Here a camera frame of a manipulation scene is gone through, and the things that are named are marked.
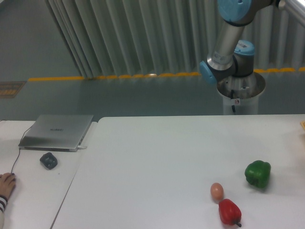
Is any striped sleeve forearm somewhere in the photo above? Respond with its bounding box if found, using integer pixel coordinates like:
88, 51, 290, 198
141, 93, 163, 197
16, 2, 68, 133
0, 195, 8, 229

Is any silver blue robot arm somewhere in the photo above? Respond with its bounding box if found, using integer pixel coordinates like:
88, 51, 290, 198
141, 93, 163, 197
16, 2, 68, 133
199, 0, 305, 83

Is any brown egg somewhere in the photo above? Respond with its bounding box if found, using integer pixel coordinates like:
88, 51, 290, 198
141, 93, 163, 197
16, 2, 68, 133
210, 183, 224, 201

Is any person's hand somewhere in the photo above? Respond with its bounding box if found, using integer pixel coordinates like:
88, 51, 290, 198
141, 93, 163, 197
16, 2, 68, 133
0, 173, 16, 199

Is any silver closed laptop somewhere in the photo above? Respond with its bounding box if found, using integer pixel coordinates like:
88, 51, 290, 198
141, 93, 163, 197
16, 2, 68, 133
19, 114, 93, 152

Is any thin dark cable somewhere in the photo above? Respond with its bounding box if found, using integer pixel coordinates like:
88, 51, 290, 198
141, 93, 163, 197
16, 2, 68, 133
10, 127, 32, 174

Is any black pedestal cable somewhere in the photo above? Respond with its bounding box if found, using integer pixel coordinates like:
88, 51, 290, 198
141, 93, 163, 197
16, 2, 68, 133
230, 89, 236, 113

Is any green bell pepper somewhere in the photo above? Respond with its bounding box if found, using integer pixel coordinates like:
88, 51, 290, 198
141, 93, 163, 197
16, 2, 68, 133
244, 160, 271, 189

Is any white usb dongle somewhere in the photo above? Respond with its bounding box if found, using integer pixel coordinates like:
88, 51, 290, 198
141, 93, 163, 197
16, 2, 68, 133
77, 145, 88, 150

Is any red bell pepper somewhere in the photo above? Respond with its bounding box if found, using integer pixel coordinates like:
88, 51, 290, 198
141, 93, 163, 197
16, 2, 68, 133
218, 198, 242, 227

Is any small black plastic object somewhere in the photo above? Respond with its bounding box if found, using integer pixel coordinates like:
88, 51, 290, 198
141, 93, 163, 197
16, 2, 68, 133
40, 152, 58, 170

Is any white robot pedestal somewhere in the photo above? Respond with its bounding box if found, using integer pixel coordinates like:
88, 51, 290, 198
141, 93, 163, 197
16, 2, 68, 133
217, 72, 266, 115

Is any grey pleated curtain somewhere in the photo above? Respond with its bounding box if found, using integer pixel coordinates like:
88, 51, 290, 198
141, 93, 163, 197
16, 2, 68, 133
47, 0, 305, 79

